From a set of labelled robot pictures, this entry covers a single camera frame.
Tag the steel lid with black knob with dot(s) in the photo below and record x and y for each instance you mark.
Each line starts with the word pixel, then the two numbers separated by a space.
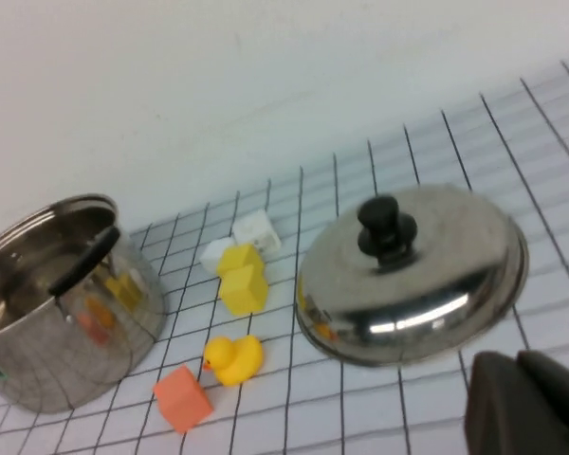
pixel 422 303

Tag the yellow foam block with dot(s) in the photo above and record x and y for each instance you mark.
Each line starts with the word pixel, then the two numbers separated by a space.
pixel 239 258
pixel 244 291

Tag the white foam block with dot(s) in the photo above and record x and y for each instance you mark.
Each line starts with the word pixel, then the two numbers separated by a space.
pixel 215 255
pixel 258 232

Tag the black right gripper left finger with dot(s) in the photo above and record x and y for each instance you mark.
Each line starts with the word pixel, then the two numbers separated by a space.
pixel 502 412

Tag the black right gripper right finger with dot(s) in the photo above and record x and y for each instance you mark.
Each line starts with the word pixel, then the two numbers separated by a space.
pixel 559 384

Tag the yellow rubber duck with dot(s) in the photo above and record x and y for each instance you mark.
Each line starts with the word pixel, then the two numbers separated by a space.
pixel 234 358

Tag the white black-grid tablecloth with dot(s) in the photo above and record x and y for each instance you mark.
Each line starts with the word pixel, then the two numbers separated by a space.
pixel 408 403

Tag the stainless steel pot green label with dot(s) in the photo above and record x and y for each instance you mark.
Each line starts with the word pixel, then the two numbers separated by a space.
pixel 52 341

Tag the orange foam block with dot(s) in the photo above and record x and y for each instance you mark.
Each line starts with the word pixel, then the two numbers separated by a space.
pixel 182 400

